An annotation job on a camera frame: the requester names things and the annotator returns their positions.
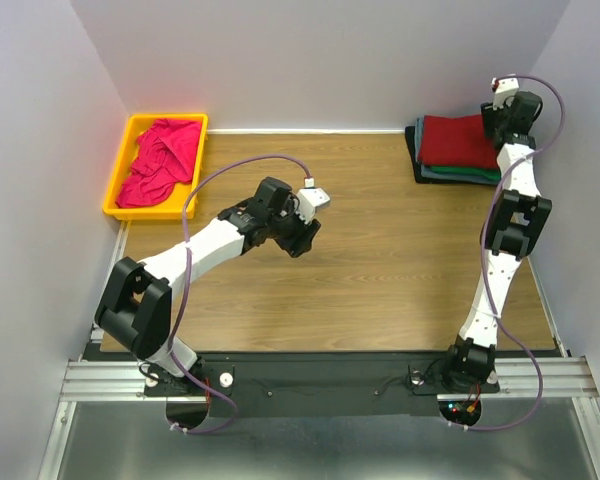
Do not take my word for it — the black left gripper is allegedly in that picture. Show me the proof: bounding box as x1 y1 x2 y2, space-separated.
266 196 320 258

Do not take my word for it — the dark red t-shirt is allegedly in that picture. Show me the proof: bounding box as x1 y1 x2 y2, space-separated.
418 114 498 170

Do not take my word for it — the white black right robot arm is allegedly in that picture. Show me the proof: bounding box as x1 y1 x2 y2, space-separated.
440 91 552 391

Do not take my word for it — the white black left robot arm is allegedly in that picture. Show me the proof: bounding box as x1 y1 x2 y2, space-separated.
95 177 331 394

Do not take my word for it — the folded green t-shirt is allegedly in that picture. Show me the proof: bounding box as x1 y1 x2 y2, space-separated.
420 164 501 185

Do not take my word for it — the folded black t-shirt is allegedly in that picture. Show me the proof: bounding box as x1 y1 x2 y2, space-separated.
404 126 498 186

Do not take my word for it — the pink t-shirt in bin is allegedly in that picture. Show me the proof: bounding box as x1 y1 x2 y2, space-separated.
116 118 202 209

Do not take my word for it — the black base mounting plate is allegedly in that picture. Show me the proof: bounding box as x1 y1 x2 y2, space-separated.
141 351 499 419

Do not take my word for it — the yellow plastic bin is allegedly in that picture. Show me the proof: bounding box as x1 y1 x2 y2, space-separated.
102 112 209 221

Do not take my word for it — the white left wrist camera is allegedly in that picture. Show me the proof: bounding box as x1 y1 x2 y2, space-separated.
294 187 331 224

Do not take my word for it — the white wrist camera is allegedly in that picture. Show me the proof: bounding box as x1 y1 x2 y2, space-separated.
491 75 519 110
294 187 331 224

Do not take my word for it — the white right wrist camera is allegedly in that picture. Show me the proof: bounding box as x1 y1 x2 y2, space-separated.
491 75 519 110

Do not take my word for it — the aluminium extrusion rail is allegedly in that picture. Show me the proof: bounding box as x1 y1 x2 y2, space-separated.
60 357 599 403

